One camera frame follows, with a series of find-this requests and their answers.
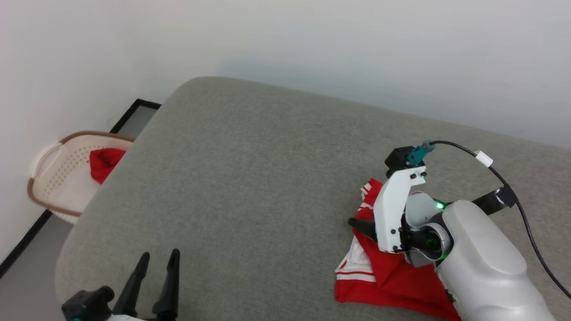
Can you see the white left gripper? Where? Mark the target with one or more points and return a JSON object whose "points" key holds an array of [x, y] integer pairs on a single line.
{"points": [[127, 318]]}

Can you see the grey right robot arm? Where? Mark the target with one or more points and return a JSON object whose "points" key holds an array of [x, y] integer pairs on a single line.
{"points": [[486, 267]]}

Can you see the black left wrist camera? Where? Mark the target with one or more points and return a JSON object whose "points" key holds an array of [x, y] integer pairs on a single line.
{"points": [[87, 303]]}

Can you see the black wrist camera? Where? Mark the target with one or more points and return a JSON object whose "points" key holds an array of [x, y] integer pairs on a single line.
{"points": [[397, 158], [87, 303]]}

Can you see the black baseboard strip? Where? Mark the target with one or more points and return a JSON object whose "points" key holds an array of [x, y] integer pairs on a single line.
{"points": [[22, 245]]}

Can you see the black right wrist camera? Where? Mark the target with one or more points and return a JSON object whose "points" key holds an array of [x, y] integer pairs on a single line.
{"points": [[397, 158]]}

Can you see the red cloth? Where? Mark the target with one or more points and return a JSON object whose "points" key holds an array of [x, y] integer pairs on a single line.
{"points": [[105, 165]]}

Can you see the red garment with white trim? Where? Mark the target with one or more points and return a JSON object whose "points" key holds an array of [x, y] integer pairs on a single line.
{"points": [[392, 281]]}

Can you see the cream perforated laundry basket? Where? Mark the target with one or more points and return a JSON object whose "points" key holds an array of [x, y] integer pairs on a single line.
{"points": [[58, 187]]}

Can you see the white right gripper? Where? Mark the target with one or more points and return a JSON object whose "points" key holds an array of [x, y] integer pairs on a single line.
{"points": [[395, 214]]}

